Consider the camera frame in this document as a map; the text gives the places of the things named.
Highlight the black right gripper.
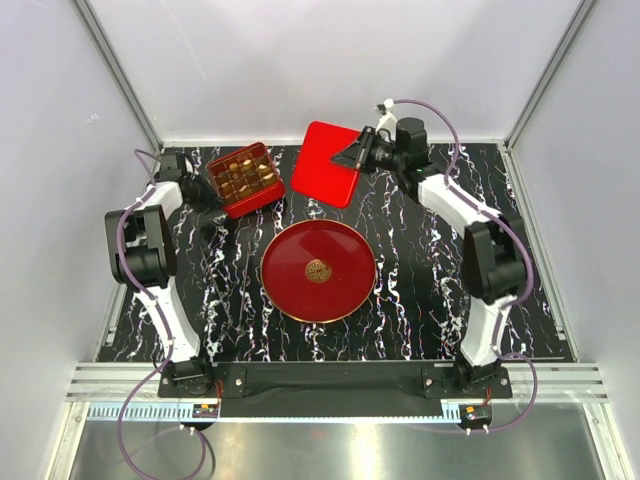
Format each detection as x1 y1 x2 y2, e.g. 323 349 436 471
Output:
329 127 404 176

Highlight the red box lid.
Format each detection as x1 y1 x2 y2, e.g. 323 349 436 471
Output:
291 121 360 209

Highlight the red compartment chocolate box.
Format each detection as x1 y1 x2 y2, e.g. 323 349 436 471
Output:
207 143 286 219

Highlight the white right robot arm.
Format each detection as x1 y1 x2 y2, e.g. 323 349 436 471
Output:
330 117 532 397

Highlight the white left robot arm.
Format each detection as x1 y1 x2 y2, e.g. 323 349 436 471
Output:
104 149 217 398

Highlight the round red lacquer tray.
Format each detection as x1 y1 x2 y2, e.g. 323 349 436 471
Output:
260 219 377 324

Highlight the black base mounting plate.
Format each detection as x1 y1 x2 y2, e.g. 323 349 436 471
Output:
158 360 513 421

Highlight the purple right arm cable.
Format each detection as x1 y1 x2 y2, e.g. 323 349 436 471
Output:
392 98 539 434

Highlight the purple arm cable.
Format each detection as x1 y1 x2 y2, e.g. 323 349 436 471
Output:
114 148 217 475
392 98 539 434

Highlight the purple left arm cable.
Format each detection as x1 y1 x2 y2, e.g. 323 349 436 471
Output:
114 148 217 475

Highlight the aluminium frame rail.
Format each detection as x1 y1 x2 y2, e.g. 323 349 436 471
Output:
66 362 608 424

